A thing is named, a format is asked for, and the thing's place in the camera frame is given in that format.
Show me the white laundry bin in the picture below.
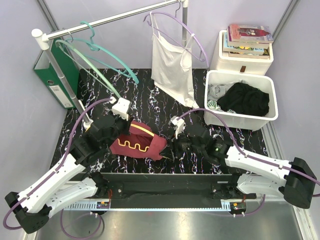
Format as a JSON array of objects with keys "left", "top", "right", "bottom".
[{"left": 204, "top": 70, "right": 279, "bottom": 131}]

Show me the middle book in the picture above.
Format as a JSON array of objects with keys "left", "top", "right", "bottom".
[{"left": 222, "top": 32, "right": 269, "bottom": 55}]

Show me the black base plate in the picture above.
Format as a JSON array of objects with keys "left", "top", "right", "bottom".
[{"left": 67, "top": 172, "right": 258, "bottom": 201}]

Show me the yellow hanger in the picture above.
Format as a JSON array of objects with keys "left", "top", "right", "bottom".
[{"left": 86, "top": 124, "right": 169, "bottom": 159}]

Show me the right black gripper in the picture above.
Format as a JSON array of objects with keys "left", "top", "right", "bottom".
[{"left": 159, "top": 128, "right": 205, "bottom": 161}]

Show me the green patterned garment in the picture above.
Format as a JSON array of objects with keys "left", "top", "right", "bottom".
[{"left": 207, "top": 100, "right": 222, "bottom": 112}]

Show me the teal hanger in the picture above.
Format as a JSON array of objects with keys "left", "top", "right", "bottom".
[{"left": 65, "top": 21, "right": 140, "bottom": 84}]

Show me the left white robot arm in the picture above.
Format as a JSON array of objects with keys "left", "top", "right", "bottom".
[{"left": 4, "top": 114, "right": 133, "bottom": 234}]

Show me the silver clothes rail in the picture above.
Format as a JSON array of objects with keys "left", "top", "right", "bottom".
[{"left": 31, "top": 0, "right": 177, "bottom": 114}]

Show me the light green hanger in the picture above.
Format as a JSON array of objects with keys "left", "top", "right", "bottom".
[{"left": 55, "top": 39, "right": 121, "bottom": 99}]

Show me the white storage box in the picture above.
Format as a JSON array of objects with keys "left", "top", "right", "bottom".
[{"left": 209, "top": 30, "right": 274, "bottom": 75}]

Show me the black garment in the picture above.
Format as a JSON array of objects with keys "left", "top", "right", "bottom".
[{"left": 217, "top": 82, "right": 270, "bottom": 117}]

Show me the bottom book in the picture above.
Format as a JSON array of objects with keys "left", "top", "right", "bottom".
[{"left": 228, "top": 49, "right": 270, "bottom": 59}]

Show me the dark red tank top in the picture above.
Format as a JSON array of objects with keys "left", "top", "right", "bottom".
[{"left": 109, "top": 120, "right": 167, "bottom": 161}]

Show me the top pink book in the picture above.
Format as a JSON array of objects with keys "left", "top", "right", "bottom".
[{"left": 228, "top": 24, "right": 274, "bottom": 44}]

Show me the grey garment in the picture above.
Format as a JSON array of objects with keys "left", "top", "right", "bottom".
[{"left": 206, "top": 80, "right": 248, "bottom": 102}]

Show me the white tank top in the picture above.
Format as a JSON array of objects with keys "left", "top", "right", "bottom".
[{"left": 149, "top": 13, "right": 199, "bottom": 109}]

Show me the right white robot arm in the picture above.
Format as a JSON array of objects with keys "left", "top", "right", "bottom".
[{"left": 168, "top": 126, "right": 317, "bottom": 209}]

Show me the purple hanger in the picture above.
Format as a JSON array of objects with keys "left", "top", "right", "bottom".
[{"left": 143, "top": 0, "right": 209, "bottom": 69}]

